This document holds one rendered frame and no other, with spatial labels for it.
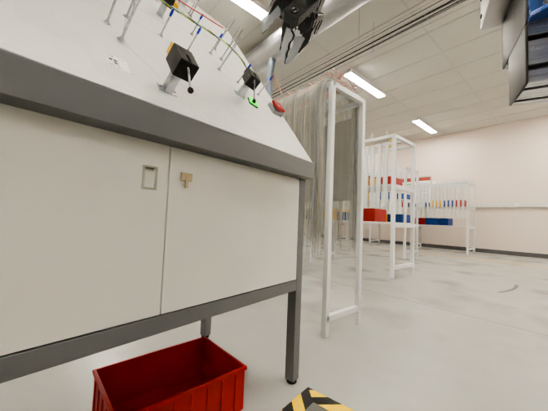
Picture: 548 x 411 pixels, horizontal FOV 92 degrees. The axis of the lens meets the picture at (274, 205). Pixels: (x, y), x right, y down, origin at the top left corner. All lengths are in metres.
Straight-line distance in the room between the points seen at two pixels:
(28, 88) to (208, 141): 0.33
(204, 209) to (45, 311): 0.37
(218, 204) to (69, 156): 0.35
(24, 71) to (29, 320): 0.40
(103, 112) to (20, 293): 0.33
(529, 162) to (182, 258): 8.55
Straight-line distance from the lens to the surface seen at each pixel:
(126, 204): 0.64
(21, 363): 0.65
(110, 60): 0.72
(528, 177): 8.77
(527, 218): 8.69
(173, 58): 0.71
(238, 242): 0.81
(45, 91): 0.59
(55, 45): 0.68
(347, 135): 1.94
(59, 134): 0.62
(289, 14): 0.81
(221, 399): 1.03
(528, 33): 0.60
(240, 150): 0.77
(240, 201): 0.81
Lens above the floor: 0.63
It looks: 3 degrees up
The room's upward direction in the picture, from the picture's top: 2 degrees clockwise
